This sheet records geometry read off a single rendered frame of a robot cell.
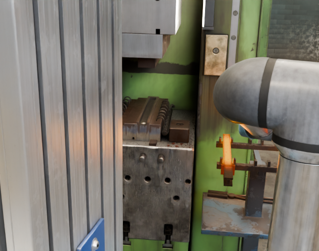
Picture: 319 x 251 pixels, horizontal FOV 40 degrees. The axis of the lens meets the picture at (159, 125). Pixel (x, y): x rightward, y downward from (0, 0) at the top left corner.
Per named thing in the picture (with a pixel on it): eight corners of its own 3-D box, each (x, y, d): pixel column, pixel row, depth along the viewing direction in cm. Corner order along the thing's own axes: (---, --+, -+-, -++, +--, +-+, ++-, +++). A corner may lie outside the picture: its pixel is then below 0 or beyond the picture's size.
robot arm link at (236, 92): (186, 111, 71) (240, 145, 116) (254, 121, 67) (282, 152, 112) (199, 42, 72) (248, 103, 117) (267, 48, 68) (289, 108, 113)
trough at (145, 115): (149, 125, 185) (149, 122, 184) (136, 124, 185) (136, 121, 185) (158, 99, 224) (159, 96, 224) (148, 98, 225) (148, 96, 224)
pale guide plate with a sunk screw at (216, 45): (225, 75, 187) (227, 35, 181) (203, 75, 188) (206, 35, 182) (224, 74, 189) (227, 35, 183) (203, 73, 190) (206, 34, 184)
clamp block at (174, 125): (188, 143, 186) (189, 128, 183) (168, 142, 186) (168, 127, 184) (189, 133, 197) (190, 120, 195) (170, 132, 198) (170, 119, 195)
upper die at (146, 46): (162, 59, 175) (162, 34, 172) (112, 57, 177) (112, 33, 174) (169, 43, 215) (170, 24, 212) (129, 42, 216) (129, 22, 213)
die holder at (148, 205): (189, 242, 194) (193, 149, 180) (104, 236, 197) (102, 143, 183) (192, 186, 247) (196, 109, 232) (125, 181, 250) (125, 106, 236)
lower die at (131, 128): (159, 141, 187) (160, 122, 184) (113, 139, 188) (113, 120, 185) (167, 112, 226) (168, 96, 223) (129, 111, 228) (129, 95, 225)
